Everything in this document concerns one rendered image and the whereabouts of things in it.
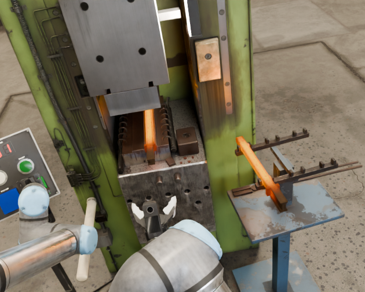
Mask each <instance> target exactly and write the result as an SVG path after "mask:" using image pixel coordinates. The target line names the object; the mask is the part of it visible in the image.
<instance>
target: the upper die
mask: <svg viewBox="0 0 365 292"><path fill-rule="evenodd" d="M104 98H105V102H106V104H107V108H108V111H109V115H110V116H115V115H122V114H128V113H132V112H139V111H145V110H151V109H155V108H161V104H160V93H159V85H157V86H154V84H153V81H151V82H149V87H144V88H141V89H134V90H128V91H124V92H117V93H111V91H110V89H107V94H105V95H104Z"/></svg>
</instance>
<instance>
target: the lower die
mask: <svg viewBox="0 0 365 292"><path fill-rule="evenodd" d="M160 103H165V102H164V99H163V96H160ZM162 108H165V105H164V104H162V105H161V108H155V109H152V117H153V126H154V142H155V144H156V151H155V161H159V160H165V159H167V158H170V157H171V150H170V142H169V137H165V138H164V141H163V140H162V138H163V137H164V136H168V135H169V132H168V131H165V132H163V131H164V130H166V129H167V130H168V127H167V125H164V126H163V128H161V127H162V125H163V124H167V120H163V121H162V123H161V120H162V119H163V118H166V115H165V114H164V115H162V117H160V115H161V114H162V113H166V110H165V109H163V110H161V112H160V109H162ZM124 116H125V117H127V120H128V121H126V118H124V122H126V123H127V126H126V124H125V123H123V127H125V128H127V132H126V130H125V129H123V132H124V133H126V135H127V137H126V136H125V135H124V134H123V139H125V140H126V141H127V144H126V143H125V141H124V140H123V144H122V156H123V160H124V163H125V166H131V165H138V164H142V163H148V161H147V153H146V152H145V148H144V144H146V129H145V111H139V112H132V113H128V116H127V115H126V114H124ZM162 132H163V134H162ZM144 160H146V162H144Z"/></svg>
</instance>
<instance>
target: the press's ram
mask: <svg viewBox="0 0 365 292"><path fill-rule="evenodd" d="M58 2H59V5H60V8H61V11H62V14H63V17H64V20H65V23H66V26H67V29H68V32H69V35H70V38H71V41H72V44H73V47H74V50H75V53H76V56H77V59H78V62H79V65H80V68H81V71H82V74H83V77H84V79H85V82H86V86H87V89H88V91H89V94H90V97H94V96H100V95H105V94H107V89H110V91H111V93H117V92H124V91H128V90H134V89H141V88H144V87H149V82H151V81H153V84H154V86H157V85H163V84H167V83H170V81H169V73H168V69H167V62H166V55H165V48H164V44H163V37H162V31H161V27H160V21H164V20H170V19H176V18H180V17H181V13H180V8H179V7H176V8H170V9H163V10H158V8H157V4H156V0H58Z"/></svg>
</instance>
